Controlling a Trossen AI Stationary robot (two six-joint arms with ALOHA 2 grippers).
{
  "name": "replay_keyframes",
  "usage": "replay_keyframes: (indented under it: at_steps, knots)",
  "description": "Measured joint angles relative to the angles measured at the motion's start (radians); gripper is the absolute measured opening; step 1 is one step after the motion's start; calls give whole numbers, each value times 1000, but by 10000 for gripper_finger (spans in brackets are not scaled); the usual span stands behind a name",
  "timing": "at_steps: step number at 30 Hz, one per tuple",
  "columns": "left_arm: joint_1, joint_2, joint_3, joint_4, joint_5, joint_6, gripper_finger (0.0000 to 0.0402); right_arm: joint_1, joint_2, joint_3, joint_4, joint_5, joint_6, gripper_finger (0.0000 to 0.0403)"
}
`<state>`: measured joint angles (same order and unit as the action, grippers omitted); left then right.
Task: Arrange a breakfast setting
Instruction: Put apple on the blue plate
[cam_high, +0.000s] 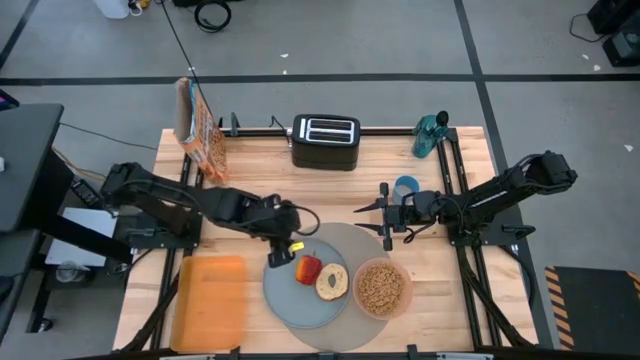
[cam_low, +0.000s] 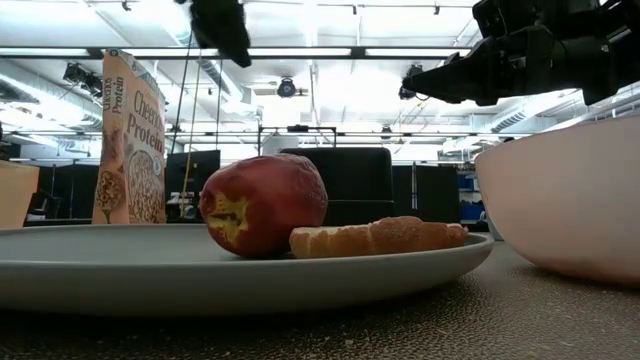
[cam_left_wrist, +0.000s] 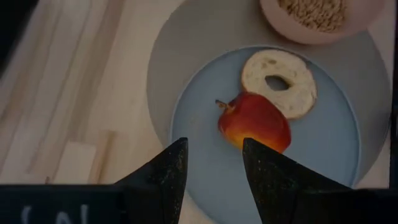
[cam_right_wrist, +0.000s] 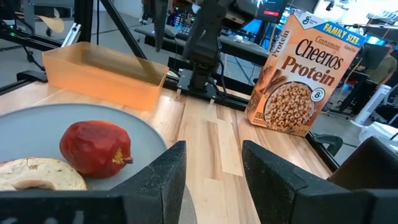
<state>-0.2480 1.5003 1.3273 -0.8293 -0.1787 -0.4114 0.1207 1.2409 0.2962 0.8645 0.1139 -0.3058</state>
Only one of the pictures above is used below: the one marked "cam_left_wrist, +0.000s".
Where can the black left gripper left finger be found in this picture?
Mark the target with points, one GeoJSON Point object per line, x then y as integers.
{"type": "Point", "coordinates": [164, 186]}

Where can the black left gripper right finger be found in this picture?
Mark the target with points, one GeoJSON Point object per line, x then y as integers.
{"type": "Point", "coordinates": [273, 186]}

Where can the red apple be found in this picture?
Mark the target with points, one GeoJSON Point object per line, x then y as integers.
{"type": "Point", "coordinates": [252, 121]}

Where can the bagel half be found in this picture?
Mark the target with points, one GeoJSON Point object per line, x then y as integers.
{"type": "Point", "coordinates": [295, 99]}

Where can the grey round plate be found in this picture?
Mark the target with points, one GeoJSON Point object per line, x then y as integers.
{"type": "Point", "coordinates": [326, 140]}

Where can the grey round placemat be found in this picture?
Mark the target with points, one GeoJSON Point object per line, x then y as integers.
{"type": "Point", "coordinates": [186, 31]}

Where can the pink translucent bowl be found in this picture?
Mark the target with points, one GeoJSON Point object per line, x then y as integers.
{"type": "Point", "coordinates": [273, 21]}

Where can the cereal rings heap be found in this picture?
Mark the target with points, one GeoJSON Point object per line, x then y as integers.
{"type": "Point", "coordinates": [311, 12]}

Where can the black two-slot toaster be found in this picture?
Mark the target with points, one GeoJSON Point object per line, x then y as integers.
{"type": "Point", "coordinates": [11, 21]}

